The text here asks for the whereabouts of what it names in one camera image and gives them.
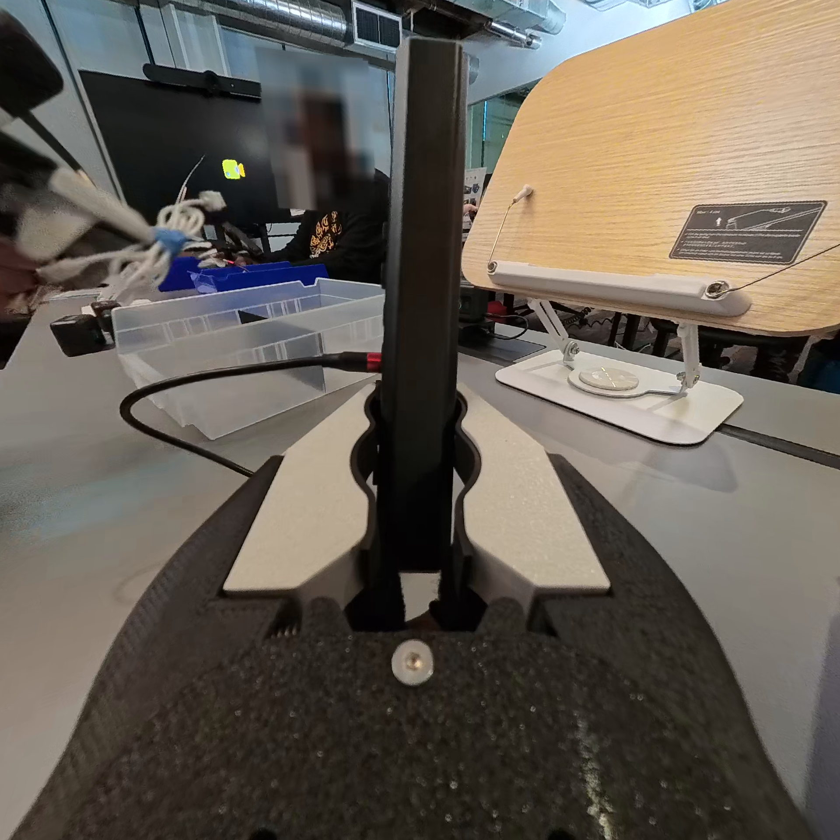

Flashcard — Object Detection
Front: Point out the large black monitor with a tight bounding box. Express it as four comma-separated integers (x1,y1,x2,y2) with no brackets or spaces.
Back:
79,69,280,227

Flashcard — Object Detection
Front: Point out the black charger green display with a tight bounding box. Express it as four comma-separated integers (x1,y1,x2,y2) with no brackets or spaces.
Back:
458,287,493,329

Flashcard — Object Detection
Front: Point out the white usb cable bundle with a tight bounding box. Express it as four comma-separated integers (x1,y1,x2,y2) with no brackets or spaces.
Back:
98,189,229,306

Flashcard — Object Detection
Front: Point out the person's left hand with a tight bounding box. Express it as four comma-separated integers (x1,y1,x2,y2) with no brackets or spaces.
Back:
0,236,42,317

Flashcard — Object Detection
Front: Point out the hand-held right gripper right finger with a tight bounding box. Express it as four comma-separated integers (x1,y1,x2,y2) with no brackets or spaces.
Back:
451,387,611,595

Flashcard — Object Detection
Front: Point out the ceiling air vent grille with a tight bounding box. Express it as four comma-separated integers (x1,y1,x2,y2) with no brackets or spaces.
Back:
352,3,403,47

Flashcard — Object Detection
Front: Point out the dark grey usb hub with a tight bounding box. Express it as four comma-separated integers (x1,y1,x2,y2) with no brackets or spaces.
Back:
379,36,471,578

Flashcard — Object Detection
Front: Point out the small black camera device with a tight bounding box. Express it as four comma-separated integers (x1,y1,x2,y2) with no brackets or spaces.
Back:
51,302,118,357

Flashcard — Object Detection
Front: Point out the black video conference bar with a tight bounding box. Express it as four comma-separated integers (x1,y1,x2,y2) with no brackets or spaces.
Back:
142,63,261,101

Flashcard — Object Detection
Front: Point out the dark grey table inset panel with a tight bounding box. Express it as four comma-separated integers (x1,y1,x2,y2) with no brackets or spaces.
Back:
459,327,547,366

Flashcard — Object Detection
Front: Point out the clear plastic bin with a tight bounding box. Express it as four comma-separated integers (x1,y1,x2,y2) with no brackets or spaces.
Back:
110,278,387,441

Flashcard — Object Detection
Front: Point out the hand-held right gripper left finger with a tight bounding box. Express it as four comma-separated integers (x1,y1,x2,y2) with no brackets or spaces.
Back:
223,384,383,596

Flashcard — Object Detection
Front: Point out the wooden book stand white base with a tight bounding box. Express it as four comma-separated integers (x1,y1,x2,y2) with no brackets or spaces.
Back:
461,0,840,447

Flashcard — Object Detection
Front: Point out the black usb cable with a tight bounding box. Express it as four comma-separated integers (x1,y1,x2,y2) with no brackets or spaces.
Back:
119,351,385,479

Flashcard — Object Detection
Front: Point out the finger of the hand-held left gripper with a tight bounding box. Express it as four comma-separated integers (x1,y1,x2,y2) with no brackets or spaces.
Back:
49,167,156,246
35,248,143,284

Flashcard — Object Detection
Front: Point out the blue plastic bin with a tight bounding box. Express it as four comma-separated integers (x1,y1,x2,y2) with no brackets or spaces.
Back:
190,261,329,293
157,256,217,293

